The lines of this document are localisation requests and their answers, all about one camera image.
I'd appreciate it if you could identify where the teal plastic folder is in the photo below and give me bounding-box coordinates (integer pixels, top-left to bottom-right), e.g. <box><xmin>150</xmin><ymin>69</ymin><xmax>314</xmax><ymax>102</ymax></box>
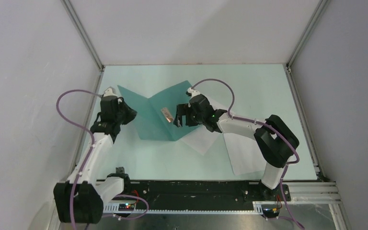
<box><xmin>118</xmin><ymin>81</ymin><xmax>200</xmax><ymax>141</ymax></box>

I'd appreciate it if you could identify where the printed white paper sheet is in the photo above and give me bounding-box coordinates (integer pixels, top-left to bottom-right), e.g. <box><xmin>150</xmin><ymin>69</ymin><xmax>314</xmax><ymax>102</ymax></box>
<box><xmin>181</xmin><ymin>95</ymin><xmax>235</xmax><ymax>156</ymax></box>

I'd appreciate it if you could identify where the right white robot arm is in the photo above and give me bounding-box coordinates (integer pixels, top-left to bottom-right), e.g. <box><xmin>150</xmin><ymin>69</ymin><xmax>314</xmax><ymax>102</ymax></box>
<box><xmin>173</xmin><ymin>94</ymin><xmax>299</xmax><ymax>200</ymax></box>

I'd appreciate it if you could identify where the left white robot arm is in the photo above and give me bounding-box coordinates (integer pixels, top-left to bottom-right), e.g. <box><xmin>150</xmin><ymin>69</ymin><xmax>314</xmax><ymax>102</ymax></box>
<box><xmin>53</xmin><ymin>95</ymin><xmax>137</xmax><ymax>224</ymax></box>

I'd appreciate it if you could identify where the metal folder clip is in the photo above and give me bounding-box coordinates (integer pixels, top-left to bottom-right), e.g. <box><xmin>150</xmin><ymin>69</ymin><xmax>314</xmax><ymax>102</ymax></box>
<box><xmin>161</xmin><ymin>107</ymin><xmax>174</xmax><ymax>123</ymax></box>

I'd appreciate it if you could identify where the white paper sheet stack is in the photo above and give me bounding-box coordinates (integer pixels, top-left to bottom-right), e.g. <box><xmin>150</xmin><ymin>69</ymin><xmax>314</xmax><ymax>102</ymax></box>
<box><xmin>223</xmin><ymin>134</ymin><xmax>266</xmax><ymax>179</ymax></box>

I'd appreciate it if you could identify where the left controller board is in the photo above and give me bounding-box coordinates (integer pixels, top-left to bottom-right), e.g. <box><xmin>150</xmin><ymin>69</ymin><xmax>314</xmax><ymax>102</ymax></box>
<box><xmin>118</xmin><ymin>203</ymin><xmax>136</xmax><ymax>212</ymax></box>

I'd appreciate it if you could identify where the controller board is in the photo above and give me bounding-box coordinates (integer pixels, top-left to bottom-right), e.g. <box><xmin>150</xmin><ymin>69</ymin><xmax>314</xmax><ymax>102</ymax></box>
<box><xmin>262</xmin><ymin>208</ymin><xmax>281</xmax><ymax>219</ymax></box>
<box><xmin>118</xmin><ymin>203</ymin><xmax>136</xmax><ymax>212</ymax></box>

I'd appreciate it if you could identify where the right controller board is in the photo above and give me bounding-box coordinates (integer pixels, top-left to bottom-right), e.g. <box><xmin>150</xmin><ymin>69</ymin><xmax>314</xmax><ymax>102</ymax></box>
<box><xmin>262</xmin><ymin>208</ymin><xmax>281</xmax><ymax>219</ymax></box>

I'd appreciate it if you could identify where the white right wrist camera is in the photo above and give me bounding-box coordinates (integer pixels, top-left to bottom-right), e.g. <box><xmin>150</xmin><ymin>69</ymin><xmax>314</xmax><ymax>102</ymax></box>
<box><xmin>185</xmin><ymin>87</ymin><xmax>201</xmax><ymax>98</ymax></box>

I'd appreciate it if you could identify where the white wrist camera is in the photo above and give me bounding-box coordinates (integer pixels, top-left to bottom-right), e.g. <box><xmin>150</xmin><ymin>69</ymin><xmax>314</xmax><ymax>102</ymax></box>
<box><xmin>185</xmin><ymin>87</ymin><xmax>201</xmax><ymax>98</ymax></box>
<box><xmin>102</xmin><ymin>87</ymin><xmax>118</xmax><ymax>98</ymax></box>

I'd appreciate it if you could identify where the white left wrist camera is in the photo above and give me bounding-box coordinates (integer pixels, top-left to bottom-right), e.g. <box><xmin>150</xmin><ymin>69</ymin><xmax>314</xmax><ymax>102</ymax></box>
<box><xmin>102</xmin><ymin>87</ymin><xmax>118</xmax><ymax>98</ymax></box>

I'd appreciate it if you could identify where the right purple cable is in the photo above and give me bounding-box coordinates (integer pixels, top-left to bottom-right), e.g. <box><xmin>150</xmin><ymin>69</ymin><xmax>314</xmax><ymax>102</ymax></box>
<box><xmin>190</xmin><ymin>78</ymin><xmax>306</xmax><ymax>230</ymax></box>

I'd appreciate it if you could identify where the aluminium frame left post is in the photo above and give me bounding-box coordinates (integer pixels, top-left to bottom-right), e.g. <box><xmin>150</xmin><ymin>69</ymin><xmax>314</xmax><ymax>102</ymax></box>
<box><xmin>61</xmin><ymin>0</ymin><xmax>104</xmax><ymax>71</ymax></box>

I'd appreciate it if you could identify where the aluminium frame post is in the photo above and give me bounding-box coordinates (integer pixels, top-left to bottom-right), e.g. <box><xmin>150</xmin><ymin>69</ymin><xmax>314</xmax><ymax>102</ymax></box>
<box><xmin>286</xmin><ymin>0</ymin><xmax>331</xmax><ymax>69</ymax></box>
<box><xmin>61</xmin><ymin>0</ymin><xmax>104</xmax><ymax>71</ymax></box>

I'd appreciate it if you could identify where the aluminium front frame rail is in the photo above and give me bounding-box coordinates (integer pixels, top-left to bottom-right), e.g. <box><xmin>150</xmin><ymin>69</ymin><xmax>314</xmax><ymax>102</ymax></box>
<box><xmin>96</xmin><ymin>179</ymin><xmax>341</xmax><ymax>216</ymax></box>

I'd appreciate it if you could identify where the aluminium frame right post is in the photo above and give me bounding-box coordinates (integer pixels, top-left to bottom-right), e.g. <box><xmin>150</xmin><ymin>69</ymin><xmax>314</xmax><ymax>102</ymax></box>
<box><xmin>286</xmin><ymin>0</ymin><xmax>331</xmax><ymax>69</ymax></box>

